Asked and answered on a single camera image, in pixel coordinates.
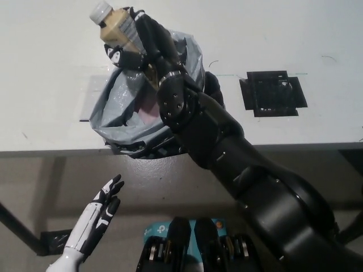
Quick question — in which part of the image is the right robot hand black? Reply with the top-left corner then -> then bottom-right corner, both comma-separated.
103,7 -> 217,134

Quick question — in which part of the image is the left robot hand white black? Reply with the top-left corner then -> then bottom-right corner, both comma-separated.
64,174 -> 125,256

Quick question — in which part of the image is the beige protein shake bottle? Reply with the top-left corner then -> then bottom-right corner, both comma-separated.
90,1 -> 160,90

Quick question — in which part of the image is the pink item inside bag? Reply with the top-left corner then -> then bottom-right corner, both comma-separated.
135,100 -> 163,125

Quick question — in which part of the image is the grey plastic bag bin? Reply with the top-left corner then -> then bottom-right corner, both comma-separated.
90,28 -> 226,159

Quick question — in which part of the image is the black table leg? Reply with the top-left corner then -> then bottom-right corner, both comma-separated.
0,200 -> 48,256

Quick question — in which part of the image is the robot body black teal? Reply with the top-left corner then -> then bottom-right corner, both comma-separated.
136,216 -> 258,272

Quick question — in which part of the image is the black tape square marker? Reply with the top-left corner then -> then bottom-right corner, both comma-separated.
239,70 -> 309,117

